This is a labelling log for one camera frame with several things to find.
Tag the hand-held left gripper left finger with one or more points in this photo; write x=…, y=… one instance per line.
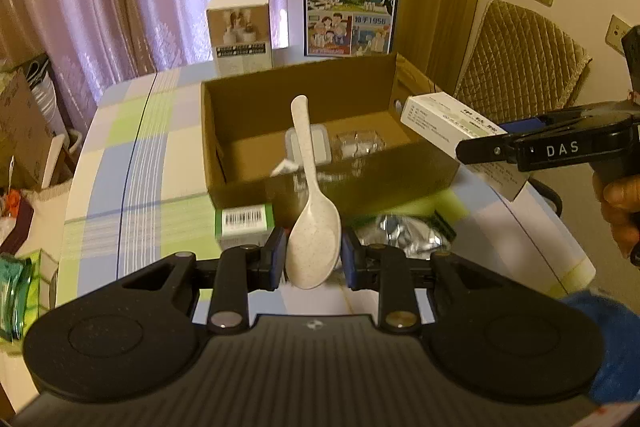
x=277, y=257

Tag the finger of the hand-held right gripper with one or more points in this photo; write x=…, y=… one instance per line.
x=520, y=126
x=482, y=152

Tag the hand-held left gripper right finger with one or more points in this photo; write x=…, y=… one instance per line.
x=350, y=258

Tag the speckled beige spoon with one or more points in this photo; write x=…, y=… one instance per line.
x=312, y=237

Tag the green and white spray box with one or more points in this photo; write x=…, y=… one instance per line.
x=242, y=223

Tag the white and green tablet box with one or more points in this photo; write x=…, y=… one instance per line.
x=440, y=114

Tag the silver foil pouch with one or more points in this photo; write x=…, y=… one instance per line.
x=405, y=234

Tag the clear plastic toothpick box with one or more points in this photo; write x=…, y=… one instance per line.
x=360, y=144

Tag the white square lidded container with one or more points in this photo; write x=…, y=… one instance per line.
x=324, y=147

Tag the brown cardboard box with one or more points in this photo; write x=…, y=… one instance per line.
x=250, y=117

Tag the person's right hand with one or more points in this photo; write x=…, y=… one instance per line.
x=617, y=207

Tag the chair with quilted gold cover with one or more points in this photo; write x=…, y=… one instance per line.
x=515, y=52

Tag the checked tablecloth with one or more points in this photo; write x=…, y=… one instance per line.
x=150, y=167

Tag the blue printed milk carton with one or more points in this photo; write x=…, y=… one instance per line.
x=350, y=7

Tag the blue cloth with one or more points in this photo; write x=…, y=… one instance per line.
x=610, y=347

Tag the beige product box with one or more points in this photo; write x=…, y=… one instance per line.
x=240, y=37

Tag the white panel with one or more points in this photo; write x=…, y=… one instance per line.
x=62, y=159

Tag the white plastic bags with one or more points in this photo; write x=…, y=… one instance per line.
x=47, y=102

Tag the open cardboard boxes at left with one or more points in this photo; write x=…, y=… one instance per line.
x=20, y=127

